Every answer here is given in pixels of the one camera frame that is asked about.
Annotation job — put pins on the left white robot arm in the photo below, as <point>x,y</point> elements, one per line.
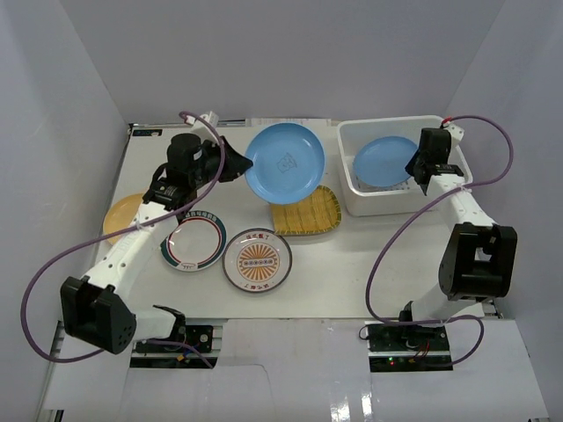
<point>95,307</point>

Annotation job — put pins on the blue plate with bear print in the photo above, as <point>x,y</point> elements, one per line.
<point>288,163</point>

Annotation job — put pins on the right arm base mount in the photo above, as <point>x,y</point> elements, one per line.
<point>406,349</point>

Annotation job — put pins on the plain blue plate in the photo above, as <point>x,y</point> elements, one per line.
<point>382,162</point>

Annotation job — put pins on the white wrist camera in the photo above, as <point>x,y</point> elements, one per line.
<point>456,132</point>
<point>201,129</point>

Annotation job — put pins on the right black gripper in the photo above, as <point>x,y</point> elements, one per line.
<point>410,167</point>

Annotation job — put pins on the white plate orange sunburst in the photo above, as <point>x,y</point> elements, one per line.
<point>257,261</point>

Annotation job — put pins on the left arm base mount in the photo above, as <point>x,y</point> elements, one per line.
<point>204,338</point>

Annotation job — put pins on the white paper sheets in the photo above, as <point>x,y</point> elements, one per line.
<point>306,122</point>

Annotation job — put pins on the yellow plate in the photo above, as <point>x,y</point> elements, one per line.
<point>122,213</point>

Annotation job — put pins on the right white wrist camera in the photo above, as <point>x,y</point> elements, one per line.
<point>456,132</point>

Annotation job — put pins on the white plastic bin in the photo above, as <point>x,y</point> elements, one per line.
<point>364,200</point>

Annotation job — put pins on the dark label sticker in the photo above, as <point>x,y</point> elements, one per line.
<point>146,132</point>

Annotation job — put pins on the fan-shaped woven bamboo tray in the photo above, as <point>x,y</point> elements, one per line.
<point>319,213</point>

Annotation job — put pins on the white plate green red rim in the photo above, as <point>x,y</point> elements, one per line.
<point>196,244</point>

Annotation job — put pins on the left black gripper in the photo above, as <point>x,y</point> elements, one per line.
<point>224,156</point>

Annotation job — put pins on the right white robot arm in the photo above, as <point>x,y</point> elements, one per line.
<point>478,260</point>

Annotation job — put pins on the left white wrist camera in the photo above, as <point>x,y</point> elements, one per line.
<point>201,129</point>

